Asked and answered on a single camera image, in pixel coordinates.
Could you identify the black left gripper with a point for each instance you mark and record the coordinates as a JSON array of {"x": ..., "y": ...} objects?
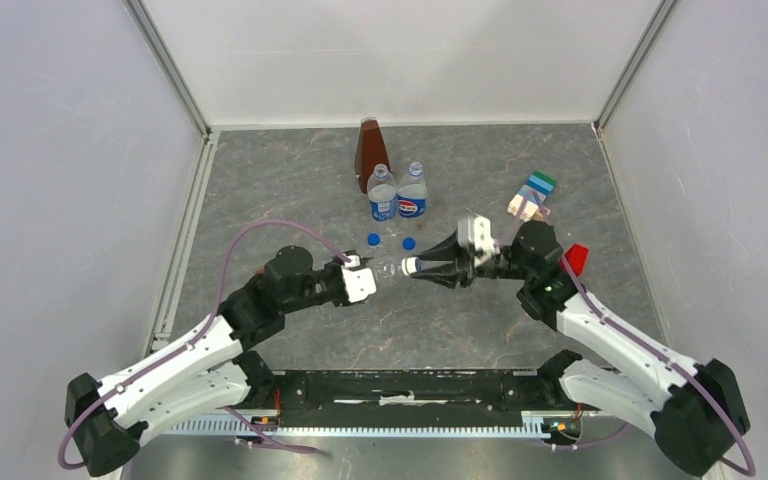
[{"x": 337, "y": 265}]

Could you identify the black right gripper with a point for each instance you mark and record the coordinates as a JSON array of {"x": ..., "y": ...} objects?
[{"x": 449, "y": 278}]

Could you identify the white blue Pocari cap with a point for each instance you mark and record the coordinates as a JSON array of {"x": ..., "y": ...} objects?
[{"x": 410, "y": 266}]

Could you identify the blue bottle cap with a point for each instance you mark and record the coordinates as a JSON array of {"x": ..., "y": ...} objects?
[
  {"x": 373, "y": 239},
  {"x": 409, "y": 243}
]

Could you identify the clear unlabelled plastic bottle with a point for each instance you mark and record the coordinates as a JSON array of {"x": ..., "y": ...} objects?
[{"x": 386, "y": 269}]

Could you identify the Pepsi bottle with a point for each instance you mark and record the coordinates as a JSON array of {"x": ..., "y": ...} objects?
[
  {"x": 412, "y": 192},
  {"x": 382, "y": 193}
]

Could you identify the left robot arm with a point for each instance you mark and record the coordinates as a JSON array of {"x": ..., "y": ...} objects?
[{"x": 212, "y": 367}]

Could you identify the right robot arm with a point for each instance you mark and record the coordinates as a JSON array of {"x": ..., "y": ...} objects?
[{"x": 694, "y": 412}]

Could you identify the blue green stacked block toy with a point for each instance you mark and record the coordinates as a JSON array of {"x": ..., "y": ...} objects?
[{"x": 532, "y": 194}]

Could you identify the light wooden cube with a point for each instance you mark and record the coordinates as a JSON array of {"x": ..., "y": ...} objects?
[{"x": 542, "y": 214}]

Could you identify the red toy block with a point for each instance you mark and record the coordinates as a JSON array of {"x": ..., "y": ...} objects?
[{"x": 575, "y": 259}]

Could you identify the brown wooden metronome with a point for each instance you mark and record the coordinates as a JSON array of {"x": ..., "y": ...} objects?
[{"x": 370, "y": 151}]

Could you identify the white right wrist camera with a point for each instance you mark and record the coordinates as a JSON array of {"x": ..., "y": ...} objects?
[{"x": 474, "y": 234}]

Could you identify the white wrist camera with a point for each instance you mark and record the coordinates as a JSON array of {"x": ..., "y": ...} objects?
[
  {"x": 474, "y": 234},
  {"x": 359, "y": 280}
]

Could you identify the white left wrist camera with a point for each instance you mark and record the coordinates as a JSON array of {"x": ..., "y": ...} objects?
[{"x": 359, "y": 280}]

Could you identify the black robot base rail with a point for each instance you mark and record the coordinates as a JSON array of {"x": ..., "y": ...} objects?
[{"x": 412, "y": 403}]

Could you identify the aluminium frame post right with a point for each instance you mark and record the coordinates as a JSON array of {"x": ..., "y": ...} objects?
[{"x": 651, "y": 33}]

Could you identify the aluminium frame post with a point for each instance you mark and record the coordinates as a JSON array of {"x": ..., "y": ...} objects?
[
  {"x": 154, "y": 40},
  {"x": 651, "y": 33}
]

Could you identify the aluminium frame post left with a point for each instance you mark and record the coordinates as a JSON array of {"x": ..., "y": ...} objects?
[{"x": 154, "y": 40}]

